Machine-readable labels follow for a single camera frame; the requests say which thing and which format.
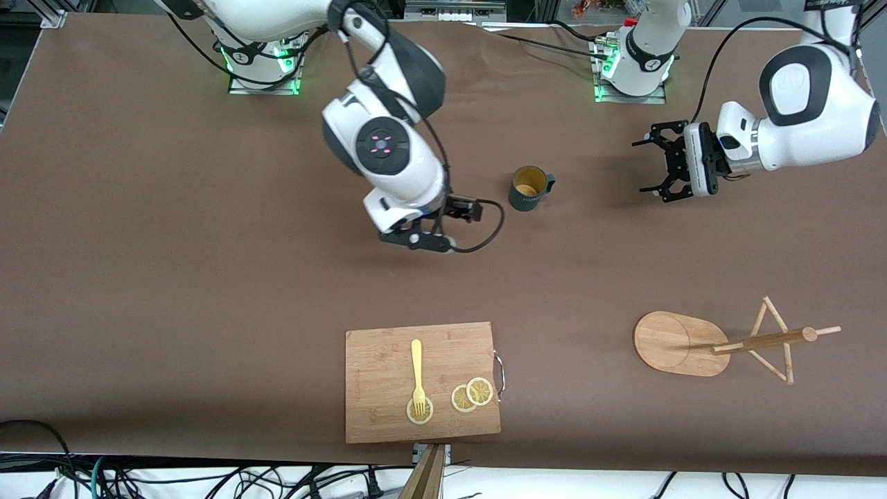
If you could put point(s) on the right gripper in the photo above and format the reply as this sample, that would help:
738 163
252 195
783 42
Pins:
460 206

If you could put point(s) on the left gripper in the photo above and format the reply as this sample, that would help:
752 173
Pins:
673 161

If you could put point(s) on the dark teal cup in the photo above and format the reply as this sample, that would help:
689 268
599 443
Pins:
524 201

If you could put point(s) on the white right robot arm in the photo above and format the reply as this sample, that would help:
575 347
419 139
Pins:
409 180

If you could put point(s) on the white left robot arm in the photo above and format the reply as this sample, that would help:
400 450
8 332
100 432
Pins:
824 132

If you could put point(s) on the wooden cup rack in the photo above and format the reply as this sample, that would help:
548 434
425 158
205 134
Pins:
672 343

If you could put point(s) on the yellow plastic fork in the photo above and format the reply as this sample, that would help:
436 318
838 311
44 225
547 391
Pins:
416 360

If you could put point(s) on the lemon slice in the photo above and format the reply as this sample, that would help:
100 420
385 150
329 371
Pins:
459 400
424 416
480 391

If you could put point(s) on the grey power strip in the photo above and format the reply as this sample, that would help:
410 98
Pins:
454 12

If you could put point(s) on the wooden cutting board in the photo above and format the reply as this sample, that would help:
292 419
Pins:
381 388

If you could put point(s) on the brown table cover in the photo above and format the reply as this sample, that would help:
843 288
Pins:
208 208

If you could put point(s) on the wooden bar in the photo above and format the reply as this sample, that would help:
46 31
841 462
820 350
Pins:
426 482

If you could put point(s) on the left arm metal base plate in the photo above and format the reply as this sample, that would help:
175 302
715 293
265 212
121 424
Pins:
644 99

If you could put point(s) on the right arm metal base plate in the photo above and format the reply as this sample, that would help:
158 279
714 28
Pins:
277 90

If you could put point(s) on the small metal bracket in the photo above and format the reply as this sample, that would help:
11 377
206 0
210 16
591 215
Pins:
447 452

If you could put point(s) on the aluminium frame profile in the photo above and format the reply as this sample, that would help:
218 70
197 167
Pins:
54 15

